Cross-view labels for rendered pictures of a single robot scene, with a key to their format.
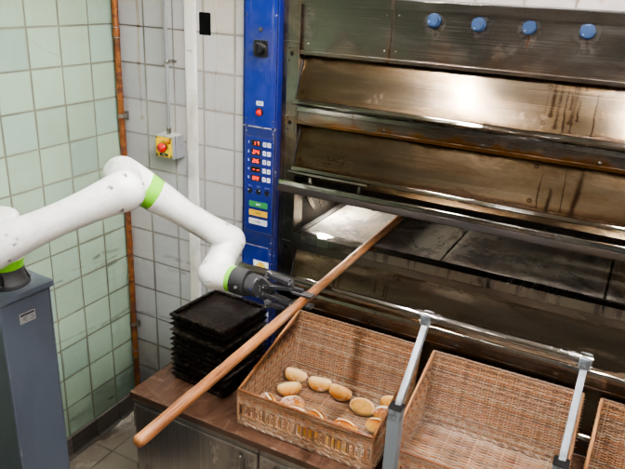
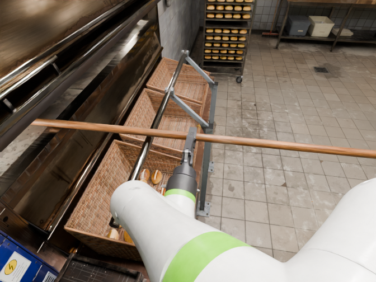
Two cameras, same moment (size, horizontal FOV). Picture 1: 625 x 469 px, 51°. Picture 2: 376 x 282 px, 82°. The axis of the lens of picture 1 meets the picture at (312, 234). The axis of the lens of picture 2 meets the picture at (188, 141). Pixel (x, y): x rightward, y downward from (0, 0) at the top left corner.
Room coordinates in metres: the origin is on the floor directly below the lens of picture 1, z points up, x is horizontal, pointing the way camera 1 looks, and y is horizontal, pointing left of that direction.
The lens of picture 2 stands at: (2.07, 0.58, 1.75)
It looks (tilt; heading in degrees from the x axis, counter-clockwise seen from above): 44 degrees down; 252
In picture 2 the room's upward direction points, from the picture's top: straight up
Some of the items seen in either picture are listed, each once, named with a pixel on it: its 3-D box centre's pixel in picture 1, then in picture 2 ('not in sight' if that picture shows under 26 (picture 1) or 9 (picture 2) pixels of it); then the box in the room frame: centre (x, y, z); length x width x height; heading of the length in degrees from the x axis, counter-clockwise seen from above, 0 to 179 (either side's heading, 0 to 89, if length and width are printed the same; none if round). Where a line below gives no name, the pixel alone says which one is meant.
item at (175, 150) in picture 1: (168, 145); not in sight; (2.73, 0.63, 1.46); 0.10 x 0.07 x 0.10; 63
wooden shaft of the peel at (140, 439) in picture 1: (312, 292); (177, 135); (1.92, -0.01, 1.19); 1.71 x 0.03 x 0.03; 154
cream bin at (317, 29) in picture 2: not in sight; (318, 26); (-1.90, -3.13, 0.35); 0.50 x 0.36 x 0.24; 65
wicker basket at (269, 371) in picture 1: (330, 382); (141, 196); (2.12, -0.10, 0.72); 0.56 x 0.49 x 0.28; 64
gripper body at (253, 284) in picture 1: (261, 287); (185, 169); (1.94, 0.16, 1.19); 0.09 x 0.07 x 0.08; 64
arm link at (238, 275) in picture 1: (243, 281); (180, 189); (1.98, 0.22, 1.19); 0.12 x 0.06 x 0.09; 154
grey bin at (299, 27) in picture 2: not in sight; (296, 25); (-1.52, -3.32, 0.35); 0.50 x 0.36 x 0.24; 63
